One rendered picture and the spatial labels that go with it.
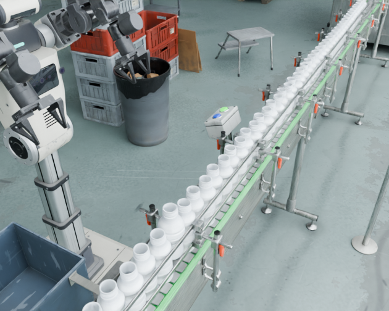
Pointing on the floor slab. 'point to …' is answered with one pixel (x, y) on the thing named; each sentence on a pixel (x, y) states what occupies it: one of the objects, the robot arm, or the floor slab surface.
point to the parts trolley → (162, 8)
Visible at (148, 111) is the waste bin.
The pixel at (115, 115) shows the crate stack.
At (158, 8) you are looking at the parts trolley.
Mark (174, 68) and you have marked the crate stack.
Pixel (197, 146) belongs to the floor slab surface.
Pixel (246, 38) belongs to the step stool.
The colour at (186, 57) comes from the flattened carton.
